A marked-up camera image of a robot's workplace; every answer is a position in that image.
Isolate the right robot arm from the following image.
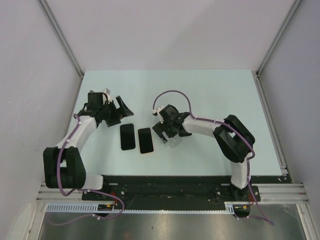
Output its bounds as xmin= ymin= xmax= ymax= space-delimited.
xmin=152 ymin=104 xmax=256 ymax=201

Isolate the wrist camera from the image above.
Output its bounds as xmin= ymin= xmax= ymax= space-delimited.
xmin=102 ymin=88 xmax=112 ymax=104
xmin=152 ymin=106 xmax=165 ymax=116

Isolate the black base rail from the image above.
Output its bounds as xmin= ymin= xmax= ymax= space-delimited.
xmin=80 ymin=175 xmax=261 ymax=210

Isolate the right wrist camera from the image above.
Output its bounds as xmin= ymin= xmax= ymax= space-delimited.
xmin=152 ymin=106 xmax=165 ymax=116

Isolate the black silicone phone case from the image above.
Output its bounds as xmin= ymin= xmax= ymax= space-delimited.
xmin=119 ymin=123 xmax=137 ymax=152

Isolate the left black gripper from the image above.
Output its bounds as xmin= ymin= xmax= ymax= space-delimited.
xmin=99 ymin=96 xmax=133 ymax=127

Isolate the clear magsafe phone case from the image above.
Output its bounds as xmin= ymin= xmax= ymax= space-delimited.
xmin=164 ymin=135 xmax=182 ymax=149

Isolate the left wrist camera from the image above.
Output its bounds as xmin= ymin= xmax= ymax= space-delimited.
xmin=102 ymin=88 xmax=112 ymax=104

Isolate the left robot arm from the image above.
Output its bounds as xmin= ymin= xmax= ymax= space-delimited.
xmin=43 ymin=89 xmax=134 ymax=200

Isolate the beige phone case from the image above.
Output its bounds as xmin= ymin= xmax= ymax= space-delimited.
xmin=136 ymin=126 xmax=155 ymax=156

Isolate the white slotted cable duct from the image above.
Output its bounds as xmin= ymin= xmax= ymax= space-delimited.
xmin=46 ymin=202 xmax=249 ymax=215

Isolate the black phone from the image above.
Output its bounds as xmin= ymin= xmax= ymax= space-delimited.
xmin=137 ymin=127 xmax=154 ymax=154

